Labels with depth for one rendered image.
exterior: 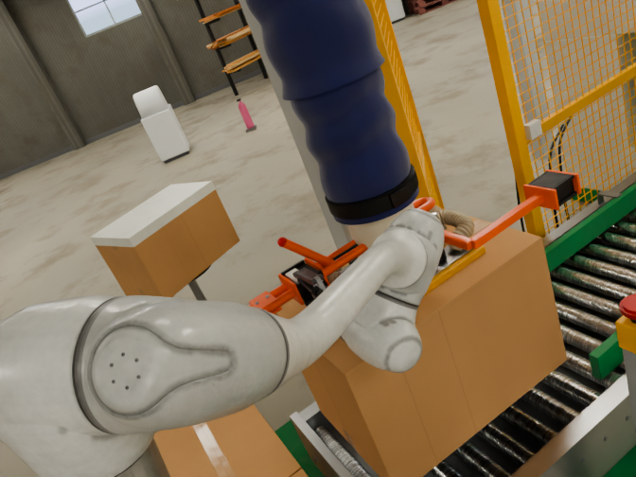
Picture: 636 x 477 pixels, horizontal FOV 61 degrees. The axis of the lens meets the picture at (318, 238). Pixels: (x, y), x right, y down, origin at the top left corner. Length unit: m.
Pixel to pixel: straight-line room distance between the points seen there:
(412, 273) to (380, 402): 0.43
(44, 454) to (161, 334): 0.21
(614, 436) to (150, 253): 2.17
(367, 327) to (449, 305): 0.35
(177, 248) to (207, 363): 2.55
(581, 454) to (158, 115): 8.29
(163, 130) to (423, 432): 8.20
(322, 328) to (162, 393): 0.30
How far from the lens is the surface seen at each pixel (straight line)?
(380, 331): 0.96
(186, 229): 3.03
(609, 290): 2.14
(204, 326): 0.47
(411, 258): 0.92
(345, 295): 0.75
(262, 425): 2.02
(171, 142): 9.26
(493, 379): 1.48
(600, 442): 1.68
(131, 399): 0.45
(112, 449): 0.60
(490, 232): 1.23
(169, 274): 2.98
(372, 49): 1.20
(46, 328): 0.56
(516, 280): 1.41
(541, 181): 1.35
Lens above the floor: 1.81
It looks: 24 degrees down
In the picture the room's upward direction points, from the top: 22 degrees counter-clockwise
